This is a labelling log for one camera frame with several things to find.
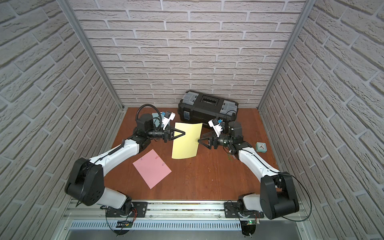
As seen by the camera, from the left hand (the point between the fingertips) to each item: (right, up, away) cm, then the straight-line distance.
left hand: (186, 133), depth 72 cm
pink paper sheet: (-22, -22, +15) cm, 35 cm away
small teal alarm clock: (+47, -11, +22) cm, 53 cm away
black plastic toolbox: (+7, +15, +25) cm, 30 cm away
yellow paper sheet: (0, -6, +3) cm, 7 cm away
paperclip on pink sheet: (-16, -20, +17) cm, 31 cm away
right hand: (+9, -3, +6) cm, 11 cm away
